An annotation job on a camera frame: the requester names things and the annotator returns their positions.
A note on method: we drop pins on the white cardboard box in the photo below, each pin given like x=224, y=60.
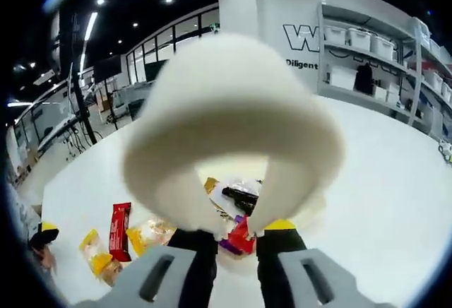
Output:
x=342, y=77

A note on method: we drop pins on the black wall monitor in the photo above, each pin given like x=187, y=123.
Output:
x=107, y=67

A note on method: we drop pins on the beige food container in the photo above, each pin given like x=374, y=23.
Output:
x=318, y=206

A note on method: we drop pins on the black desk monitor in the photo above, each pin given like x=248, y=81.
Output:
x=155, y=70

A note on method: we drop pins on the yellow food packet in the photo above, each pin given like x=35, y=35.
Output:
x=99, y=255
x=148, y=235

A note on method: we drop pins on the black food packet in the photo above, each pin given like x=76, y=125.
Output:
x=240, y=198

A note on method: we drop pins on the long red food packet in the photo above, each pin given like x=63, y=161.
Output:
x=120, y=232

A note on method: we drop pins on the white food tongs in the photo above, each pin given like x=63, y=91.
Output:
x=229, y=110

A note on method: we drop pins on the purple food packet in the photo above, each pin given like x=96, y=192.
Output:
x=229, y=248

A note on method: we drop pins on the black backpack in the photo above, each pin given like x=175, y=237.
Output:
x=363, y=79

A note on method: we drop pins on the black tripod stand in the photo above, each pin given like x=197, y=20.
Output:
x=79, y=103

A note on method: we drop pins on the ceiling light strip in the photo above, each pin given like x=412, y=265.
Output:
x=89, y=39

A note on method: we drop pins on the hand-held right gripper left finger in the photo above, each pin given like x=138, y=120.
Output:
x=194, y=269

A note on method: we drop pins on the orange food packet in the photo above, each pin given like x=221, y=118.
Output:
x=211, y=185

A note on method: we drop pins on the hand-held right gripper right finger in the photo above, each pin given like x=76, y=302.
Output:
x=282, y=265

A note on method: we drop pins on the small red food packet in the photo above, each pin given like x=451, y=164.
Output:
x=242, y=235

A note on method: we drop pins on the grey metal shelf rack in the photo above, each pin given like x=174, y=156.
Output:
x=411, y=75

